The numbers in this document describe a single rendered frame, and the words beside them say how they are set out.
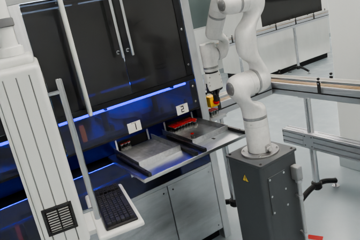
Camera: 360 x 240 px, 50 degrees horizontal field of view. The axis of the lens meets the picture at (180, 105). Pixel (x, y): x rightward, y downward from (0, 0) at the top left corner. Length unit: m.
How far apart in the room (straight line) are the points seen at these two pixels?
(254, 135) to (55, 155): 0.94
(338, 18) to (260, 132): 1.63
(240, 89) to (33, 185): 0.97
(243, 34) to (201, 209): 1.34
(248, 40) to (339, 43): 1.64
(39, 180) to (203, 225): 1.45
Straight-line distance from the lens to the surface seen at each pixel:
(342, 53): 3.35
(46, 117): 1.51
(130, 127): 2.25
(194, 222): 2.69
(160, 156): 2.08
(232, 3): 1.73
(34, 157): 1.55
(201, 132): 2.35
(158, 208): 2.49
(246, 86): 1.81
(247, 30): 1.79
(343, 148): 2.85
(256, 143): 1.93
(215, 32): 2.00
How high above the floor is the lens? 1.67
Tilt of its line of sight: 15 degrees down
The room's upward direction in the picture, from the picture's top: 12 degrees counter-clockwise
